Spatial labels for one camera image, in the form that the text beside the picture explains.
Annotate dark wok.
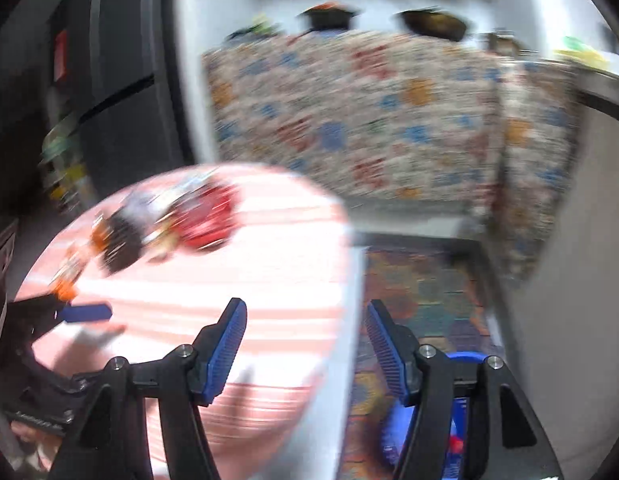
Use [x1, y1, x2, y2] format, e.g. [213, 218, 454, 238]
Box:
[396, 7, 469, 42]

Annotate colourful floor mat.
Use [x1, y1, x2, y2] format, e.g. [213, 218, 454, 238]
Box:
[353, 244, 496, 480]

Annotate red snack packet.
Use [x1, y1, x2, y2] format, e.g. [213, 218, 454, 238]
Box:
[170, 184, 241, 252]

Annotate white silver snack packet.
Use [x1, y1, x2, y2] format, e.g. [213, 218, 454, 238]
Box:
[124, 174, 221, 222]

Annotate dark grey refrigerator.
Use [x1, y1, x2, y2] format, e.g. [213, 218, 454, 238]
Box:
[0, 0, 191, 213]

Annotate black cooking pot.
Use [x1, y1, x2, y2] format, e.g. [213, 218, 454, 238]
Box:
[296, 2, 363, 37]

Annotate pink white striped tablecloth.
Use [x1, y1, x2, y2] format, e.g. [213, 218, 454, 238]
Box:
[12, 162, 366, 480]

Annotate steel pot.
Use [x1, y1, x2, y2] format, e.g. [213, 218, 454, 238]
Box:
[481, 30, 521, 57]

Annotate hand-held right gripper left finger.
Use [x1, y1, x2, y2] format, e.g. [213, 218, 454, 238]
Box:
[50, 297, 249, 480]

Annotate blue plastic bin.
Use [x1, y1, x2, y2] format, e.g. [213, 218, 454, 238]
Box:
[383, 351, 491, 480]

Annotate yellow box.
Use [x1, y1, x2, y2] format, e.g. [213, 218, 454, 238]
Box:
[47, 160, 94, 204]

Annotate black gold snack packet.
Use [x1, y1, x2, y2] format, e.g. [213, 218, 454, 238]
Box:
[97, 204, 146, 275]

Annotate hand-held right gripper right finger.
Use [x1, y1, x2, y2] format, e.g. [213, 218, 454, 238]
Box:
[365, 299, 563, 480]

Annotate patterned cloth covered furniture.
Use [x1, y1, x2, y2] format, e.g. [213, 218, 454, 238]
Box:
[202, 29, 506, 211]

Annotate patterned printed cloth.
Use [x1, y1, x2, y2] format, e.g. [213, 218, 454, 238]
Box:
[482, 54, 583, 282]

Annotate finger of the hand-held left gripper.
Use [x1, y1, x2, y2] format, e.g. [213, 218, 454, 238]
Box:
[8, 294, 113, 333]
[0, 340, 93, 435]

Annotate yellow green plastic lids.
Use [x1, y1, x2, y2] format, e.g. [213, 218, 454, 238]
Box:
[553, 35, 611, 69]

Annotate orange snack wrapper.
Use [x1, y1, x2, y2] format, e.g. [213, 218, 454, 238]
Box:
[48, 244, 91, 304]

